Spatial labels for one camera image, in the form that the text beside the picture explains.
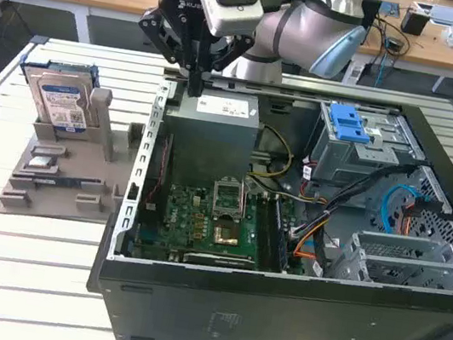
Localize white power strip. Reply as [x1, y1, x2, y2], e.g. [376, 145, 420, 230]
[346, 61, 365, 88]

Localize long wooden desk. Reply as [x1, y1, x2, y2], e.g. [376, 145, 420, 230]
[0, 0, 453, 103]

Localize blue hanging cable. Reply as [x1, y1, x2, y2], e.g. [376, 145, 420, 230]
[372, 34, 393, 90]

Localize blue wire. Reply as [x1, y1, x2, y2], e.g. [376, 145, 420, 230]
[376, 181, 431, 241]

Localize black desktop speaker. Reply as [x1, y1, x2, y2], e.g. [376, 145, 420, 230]
[356, 0, 384, 31]

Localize black PC case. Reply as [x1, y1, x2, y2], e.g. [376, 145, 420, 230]
[78, 57, 453, 340]

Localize silver CPU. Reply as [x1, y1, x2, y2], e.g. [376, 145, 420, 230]
[28, 154, 55, 170]

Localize locking lever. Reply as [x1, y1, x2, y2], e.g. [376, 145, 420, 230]
[237, 177, 251, 222]

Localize black RAM slot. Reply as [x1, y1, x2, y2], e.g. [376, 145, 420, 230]
[246, 195, 279, 272]
[254, 196, 287, 274]

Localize blue drive latch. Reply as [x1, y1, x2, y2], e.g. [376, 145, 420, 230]
[324, 103, 376, 146]

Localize black graphics card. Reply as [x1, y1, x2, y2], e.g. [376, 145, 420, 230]
[168, 245, 259, 275]

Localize metal drive cage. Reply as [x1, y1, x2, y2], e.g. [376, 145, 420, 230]
[306, 101, 427, 199]

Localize metal socket cover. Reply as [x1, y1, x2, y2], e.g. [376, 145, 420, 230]
[208, 174, 249, 223]

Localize wire bundle with white label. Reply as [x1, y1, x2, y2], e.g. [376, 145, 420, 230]
[294, 154, 335, 208]

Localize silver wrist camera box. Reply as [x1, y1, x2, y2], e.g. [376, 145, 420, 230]
[195, 0, 267, 43]

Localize black cable bundle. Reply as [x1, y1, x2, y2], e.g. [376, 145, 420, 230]
[307, 150, 429, 291]

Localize green motherboard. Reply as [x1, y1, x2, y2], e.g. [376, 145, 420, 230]
[130, 164, 318, 285]

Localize orange wire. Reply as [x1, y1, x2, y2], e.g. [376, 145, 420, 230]
[290, 212, 332, 264]

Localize grey power supply unit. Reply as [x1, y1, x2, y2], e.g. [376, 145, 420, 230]
[153, 82, 265, 196]

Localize grey tray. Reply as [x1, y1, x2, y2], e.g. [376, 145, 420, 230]
[409, 0, 453, 28]

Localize CPU socket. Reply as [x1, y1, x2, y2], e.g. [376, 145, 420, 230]
[210, 216, 244, 250]

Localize metal disk bay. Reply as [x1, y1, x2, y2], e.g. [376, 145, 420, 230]
[328, 224, 453, 297]

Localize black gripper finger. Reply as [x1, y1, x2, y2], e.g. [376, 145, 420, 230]
[193, 27, 257, 106]
[128, 4, 208, 98]

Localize small black adapter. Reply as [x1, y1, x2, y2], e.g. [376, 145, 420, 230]
[383, 37, 405, 55]

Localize yellow and black wires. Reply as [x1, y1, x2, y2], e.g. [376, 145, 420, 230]
[248, 121, 300, 186]

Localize grey parts rack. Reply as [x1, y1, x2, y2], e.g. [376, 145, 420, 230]
[0, 74, 154, 236]

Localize hard disk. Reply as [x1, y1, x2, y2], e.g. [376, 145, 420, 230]
[9, 53, 104, 137]

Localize thin red wire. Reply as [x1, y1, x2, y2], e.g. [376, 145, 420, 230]
[145, 135, 172, 208]

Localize dark RAM stick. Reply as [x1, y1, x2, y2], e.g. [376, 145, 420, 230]
[32, 172, 83, 192]

